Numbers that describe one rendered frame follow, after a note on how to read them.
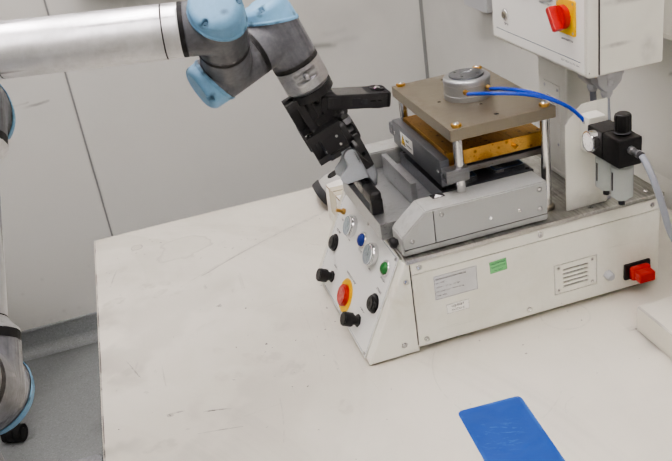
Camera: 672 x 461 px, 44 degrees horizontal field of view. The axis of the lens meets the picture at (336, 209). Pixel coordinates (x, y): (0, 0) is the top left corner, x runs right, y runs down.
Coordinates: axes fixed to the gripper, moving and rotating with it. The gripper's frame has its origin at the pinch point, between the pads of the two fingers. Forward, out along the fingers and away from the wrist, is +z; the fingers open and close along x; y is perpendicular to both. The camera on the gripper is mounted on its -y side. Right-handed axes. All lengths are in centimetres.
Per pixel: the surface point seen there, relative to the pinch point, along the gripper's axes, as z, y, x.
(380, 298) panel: 12.6, 10.4, 13.4
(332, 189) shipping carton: 15.3, 5.8, -34.8
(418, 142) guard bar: -2.1, -9.0, 1.9
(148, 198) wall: 36, 57, -144
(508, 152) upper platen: 3.9, -19.8, 10.2
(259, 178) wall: 51, 21, -144
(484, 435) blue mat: 23.9, 8.5, 39.3
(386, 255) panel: 8.0, 5.8, 10.5
